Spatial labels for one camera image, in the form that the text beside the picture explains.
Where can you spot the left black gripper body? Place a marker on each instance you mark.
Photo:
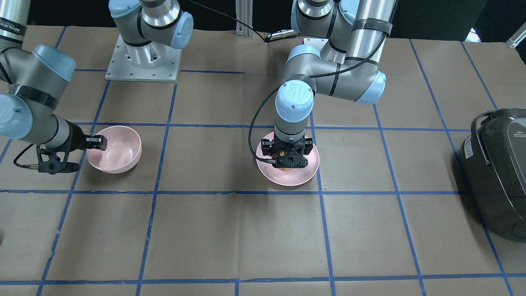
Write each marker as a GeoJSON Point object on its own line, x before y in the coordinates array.
{"type": "Point", "coordinates": [267, 147]}

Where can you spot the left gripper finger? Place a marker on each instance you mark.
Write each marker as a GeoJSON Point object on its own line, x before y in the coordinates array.
{"type": "Point", "coordinates": [308, 145]}
{"type": "Point", "coordinates": [267, 148]}

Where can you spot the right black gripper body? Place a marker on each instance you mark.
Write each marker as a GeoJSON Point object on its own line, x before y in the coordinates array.
{"type": "Point", "coordinates": [76, 137]}

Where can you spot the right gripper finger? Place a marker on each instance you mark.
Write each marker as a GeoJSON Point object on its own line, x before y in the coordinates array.
{"type": "Point", "coordinates": [98, 142]}

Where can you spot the pink bowl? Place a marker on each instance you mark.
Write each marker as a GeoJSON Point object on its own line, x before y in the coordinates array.
{"type": "Point", "coordinates": [124, 149]}

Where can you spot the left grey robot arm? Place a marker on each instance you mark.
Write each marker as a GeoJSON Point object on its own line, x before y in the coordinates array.
{"type": "Point", "coordinates": [346, 67]}

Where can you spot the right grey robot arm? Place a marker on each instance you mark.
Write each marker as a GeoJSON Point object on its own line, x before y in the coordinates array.
{"type": "Point", "coordinates": [36, 80]}

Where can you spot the silver metal connector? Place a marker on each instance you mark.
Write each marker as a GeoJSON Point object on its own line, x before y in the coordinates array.
{"type": "Point", "coordinates": [282, 34]}

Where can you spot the black rice cooker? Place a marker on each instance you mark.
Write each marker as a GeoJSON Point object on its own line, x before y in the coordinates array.
{"type": "Point", "coordinates": [494, 160]}

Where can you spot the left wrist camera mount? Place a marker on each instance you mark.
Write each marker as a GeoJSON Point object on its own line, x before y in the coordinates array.
{"type": "Point", "coordinates": [296, 160]}

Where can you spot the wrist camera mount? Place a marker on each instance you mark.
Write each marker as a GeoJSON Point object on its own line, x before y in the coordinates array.
{"type": "Point", "coordinates": [296, 160]}
{"type": "Point", "coordinates": [54, 161]}

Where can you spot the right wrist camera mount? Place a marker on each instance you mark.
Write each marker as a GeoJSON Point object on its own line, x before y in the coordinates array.
{"type": "Point", "coordinates": [54, 161]}

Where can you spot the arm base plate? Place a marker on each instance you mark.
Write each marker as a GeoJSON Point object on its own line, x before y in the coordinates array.
{"type": "Point", "coordinates": [322, 45]}
{"type": "Point", "coordinates": [153, 62]}

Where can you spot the aluminium profile post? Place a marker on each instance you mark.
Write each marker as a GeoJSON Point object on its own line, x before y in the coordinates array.
{"type": "Point", "coordinates": [243, 13]}

